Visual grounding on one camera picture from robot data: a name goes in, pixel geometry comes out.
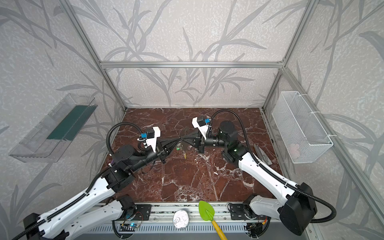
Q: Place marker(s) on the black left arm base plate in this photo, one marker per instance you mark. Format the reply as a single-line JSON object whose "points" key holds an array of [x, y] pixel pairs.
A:
{"points": [[139, 213]]}

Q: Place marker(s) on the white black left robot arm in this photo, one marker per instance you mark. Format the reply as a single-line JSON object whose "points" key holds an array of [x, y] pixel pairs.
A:
{"points": [[76, 217]]}

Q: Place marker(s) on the pink object in basket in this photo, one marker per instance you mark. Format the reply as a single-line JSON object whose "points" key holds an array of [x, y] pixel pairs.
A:
{"points": [[294, 150]]}

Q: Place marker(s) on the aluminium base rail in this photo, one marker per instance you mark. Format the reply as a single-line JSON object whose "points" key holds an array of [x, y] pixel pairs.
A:
{"points": [[156, 213]]}

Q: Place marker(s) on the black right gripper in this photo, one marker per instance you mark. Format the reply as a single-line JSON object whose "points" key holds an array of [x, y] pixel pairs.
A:
{"points": [[201, 144]]}

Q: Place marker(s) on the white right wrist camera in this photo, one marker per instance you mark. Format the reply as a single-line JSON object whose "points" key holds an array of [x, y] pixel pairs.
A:
{"points": [[202, 123]]}

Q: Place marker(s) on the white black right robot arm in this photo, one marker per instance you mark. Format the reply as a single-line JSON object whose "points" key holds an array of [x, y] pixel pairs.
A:
{"points": [[294, 210]]}

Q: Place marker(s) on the clear plastic wall tray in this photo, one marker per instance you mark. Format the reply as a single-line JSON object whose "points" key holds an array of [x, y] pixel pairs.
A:
{"points": [[49, 139]]}

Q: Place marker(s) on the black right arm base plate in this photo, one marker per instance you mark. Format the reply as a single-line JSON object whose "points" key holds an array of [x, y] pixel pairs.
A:
{"points": [[240, 211]]}

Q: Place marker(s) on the green toy shovel yellow handle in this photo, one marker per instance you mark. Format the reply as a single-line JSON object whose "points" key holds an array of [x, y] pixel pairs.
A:
{"points": [[207, 213]]}

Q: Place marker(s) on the grey metal tongs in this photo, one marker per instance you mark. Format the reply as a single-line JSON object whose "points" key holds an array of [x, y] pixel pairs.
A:
{"points": [[262, 155]]}

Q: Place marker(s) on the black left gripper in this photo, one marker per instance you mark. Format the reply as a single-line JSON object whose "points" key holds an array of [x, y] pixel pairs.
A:
{"points": [[163, 150]]}

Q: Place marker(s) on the round silver tin lid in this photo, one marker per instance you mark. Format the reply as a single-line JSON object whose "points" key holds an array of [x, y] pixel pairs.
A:
{"points": [[181, 219]]}

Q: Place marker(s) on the white wire mesh basket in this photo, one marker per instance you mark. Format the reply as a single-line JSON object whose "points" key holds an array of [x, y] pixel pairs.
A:
{"points": [[298, 124]]}

